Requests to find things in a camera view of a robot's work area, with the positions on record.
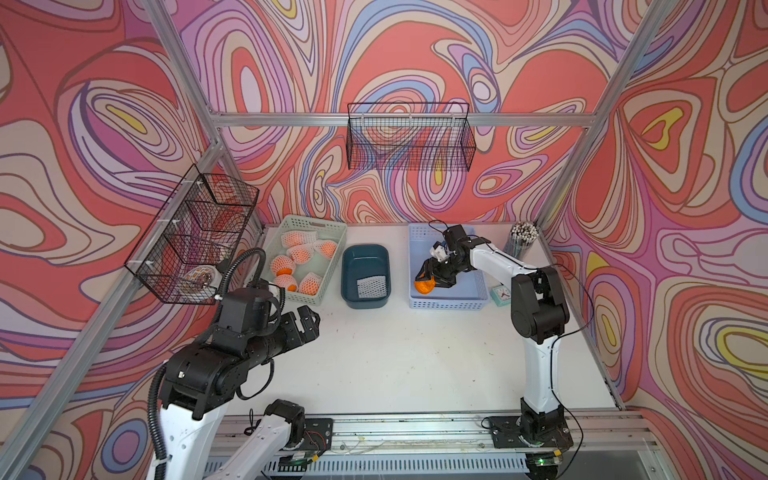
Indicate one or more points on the netted orange left middle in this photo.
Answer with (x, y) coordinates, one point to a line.
(282, 265)

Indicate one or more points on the cup of pencils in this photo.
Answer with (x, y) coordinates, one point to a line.
(521, 236)

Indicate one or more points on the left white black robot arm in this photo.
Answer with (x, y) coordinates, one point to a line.
(190, 393)

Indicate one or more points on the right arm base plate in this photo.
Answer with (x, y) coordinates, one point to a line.
(515, 432)

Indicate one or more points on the light blue plastic basket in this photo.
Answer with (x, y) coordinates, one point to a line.
(469, 293)

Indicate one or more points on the dark teal plastic tub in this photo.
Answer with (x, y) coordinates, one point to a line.
(360, 261)

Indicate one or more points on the black wire basket back wall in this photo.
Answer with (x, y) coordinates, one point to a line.
(410, 136)

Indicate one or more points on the green plastic basket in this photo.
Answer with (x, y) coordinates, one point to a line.
(325, 229)

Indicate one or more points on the small teal alarm clock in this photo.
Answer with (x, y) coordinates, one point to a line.
(500, 295)

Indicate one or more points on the black wire basket left wall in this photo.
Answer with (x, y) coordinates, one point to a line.
(201, 223)

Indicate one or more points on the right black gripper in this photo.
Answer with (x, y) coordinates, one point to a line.
(431, 268)

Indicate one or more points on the item in left wire basket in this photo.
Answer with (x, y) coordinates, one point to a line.
(200, 283)

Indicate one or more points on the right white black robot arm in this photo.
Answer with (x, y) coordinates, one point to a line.
(539, 314)

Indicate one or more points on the netted orange front left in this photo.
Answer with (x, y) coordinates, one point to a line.
(287, 282)

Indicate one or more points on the black wire basket wall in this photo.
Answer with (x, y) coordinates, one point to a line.
(201, 223)
(410, 136)

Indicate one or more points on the netted orange back right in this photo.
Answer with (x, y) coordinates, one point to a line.
(326, 248)

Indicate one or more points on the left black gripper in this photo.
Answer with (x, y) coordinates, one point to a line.
(311, 326)

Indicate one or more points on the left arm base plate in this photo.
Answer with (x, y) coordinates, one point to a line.
(317, 436)

